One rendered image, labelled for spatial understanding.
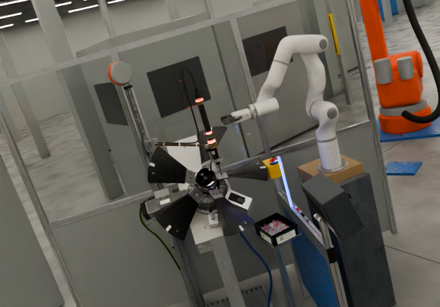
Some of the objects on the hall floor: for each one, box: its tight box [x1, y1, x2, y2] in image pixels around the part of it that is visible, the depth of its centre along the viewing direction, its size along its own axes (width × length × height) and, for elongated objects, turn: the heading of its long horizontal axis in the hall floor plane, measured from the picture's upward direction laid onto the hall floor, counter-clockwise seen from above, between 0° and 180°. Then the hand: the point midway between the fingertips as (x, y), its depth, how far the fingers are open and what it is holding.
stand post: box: [210, 236, 246, 307], centre depth 274 cm, size 4×9×91 cm, turn 144°
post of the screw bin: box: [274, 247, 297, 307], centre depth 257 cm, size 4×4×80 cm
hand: (224, 120), depth 240 cm, fingers open, 8 cm apart
